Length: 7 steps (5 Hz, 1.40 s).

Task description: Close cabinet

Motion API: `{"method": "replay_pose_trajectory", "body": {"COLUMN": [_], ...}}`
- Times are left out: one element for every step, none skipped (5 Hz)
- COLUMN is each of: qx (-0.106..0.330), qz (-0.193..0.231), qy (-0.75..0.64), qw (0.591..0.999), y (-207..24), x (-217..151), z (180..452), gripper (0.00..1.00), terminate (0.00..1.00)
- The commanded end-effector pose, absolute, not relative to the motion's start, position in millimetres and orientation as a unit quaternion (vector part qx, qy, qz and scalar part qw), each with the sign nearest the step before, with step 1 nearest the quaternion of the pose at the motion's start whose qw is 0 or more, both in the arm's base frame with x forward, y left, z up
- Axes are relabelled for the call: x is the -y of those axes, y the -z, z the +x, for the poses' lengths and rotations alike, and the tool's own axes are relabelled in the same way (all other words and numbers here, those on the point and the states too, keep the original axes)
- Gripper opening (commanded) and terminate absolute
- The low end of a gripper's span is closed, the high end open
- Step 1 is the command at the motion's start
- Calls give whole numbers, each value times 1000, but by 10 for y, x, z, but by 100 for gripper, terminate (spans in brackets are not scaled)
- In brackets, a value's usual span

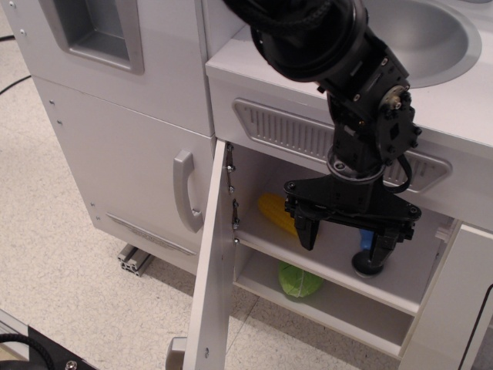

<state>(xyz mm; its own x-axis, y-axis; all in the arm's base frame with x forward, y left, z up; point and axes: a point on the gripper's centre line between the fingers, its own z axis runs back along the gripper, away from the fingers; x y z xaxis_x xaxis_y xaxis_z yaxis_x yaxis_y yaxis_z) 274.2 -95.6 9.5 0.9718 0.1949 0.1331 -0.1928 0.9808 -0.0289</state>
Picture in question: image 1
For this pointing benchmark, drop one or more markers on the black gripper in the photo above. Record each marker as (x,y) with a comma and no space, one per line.
(364,206)

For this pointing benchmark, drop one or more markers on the white cabinet door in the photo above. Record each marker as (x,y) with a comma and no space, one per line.
(452,329)
(212,296)

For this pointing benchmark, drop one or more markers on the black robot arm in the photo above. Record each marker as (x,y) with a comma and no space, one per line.
(330,43)

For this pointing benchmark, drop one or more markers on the white toy kitchen cabinet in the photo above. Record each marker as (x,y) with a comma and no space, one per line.
(456,122)

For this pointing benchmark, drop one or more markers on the blue toy utensil black base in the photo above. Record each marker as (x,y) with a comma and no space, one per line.
(361,260)

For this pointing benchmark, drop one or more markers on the green toy cabbage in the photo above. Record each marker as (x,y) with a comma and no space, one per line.
(296,282)

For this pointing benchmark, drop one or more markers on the yellow toy corn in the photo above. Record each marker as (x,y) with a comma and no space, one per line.
(272,206)

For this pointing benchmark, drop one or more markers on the grey vent panel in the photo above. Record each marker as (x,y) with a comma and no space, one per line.
(312,139)

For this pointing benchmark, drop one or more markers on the lower metal door hinge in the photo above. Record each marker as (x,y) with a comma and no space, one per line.
(235,220)

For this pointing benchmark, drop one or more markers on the metal door hinge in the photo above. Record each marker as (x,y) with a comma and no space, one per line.
(230,167)
(235,220)

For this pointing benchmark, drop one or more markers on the upper metal door hinge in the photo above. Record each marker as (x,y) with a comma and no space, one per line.
(230,167)

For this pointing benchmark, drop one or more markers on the grey fridge nameplate trim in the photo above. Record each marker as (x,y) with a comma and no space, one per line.
(151,237)

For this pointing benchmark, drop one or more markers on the silver sink basin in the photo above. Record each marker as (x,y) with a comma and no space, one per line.
(434,42)

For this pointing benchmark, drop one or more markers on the white toy fridge unit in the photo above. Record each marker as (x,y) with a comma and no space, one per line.
(119,131)

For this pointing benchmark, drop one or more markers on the grey fridge dispenser recess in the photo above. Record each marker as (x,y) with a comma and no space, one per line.
(107,32)

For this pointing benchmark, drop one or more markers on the grey fridge door handle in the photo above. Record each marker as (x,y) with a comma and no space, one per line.
(183,168)

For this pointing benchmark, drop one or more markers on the grey cabinet door handle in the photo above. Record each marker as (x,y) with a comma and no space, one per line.
(176,353)

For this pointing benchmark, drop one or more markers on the aluminium extrusion rail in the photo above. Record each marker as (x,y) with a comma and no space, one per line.
(134,260)

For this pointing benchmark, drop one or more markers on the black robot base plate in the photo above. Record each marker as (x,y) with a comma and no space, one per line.
(62,357)

